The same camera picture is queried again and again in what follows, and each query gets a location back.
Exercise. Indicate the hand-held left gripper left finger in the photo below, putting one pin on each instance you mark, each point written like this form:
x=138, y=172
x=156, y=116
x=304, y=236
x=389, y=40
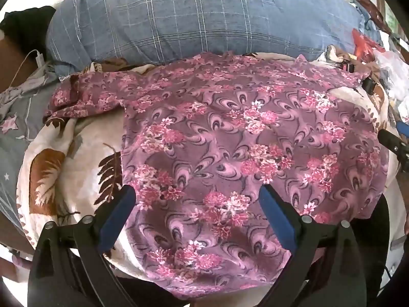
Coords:
x=119, y=209

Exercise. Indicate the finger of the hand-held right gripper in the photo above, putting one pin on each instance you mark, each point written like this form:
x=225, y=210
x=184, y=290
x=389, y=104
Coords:
x=391, y=142

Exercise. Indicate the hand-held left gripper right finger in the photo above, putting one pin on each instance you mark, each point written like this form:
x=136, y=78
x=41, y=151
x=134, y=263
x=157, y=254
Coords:
x=276, y=217

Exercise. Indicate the purple floral garment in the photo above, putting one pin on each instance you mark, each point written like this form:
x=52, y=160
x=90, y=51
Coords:
x=230, y=128

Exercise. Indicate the small black object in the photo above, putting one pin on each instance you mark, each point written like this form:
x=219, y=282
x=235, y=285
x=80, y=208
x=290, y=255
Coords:
x=369, y=86

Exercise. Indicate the white leaf-print blanket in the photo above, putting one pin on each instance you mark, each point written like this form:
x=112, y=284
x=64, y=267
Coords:
x=76, y=153

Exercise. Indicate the white plastic bag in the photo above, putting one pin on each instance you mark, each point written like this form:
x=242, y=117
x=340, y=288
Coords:
x=391, y=70

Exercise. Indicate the dark cloth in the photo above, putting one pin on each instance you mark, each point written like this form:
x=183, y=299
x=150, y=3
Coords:
x=374, y=246

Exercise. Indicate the red plastic bag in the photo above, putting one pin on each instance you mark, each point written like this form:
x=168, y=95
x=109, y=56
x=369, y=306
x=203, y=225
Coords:
x=362, y=43

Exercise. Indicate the grey star-print sheet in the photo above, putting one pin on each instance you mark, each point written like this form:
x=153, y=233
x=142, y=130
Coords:
x=19, y=112

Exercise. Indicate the black cloth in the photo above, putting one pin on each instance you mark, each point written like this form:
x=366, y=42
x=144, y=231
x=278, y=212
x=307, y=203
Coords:
x=27, y=25

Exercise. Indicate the blue plaid pillow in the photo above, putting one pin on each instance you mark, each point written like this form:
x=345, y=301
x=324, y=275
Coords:
x=191, y=16

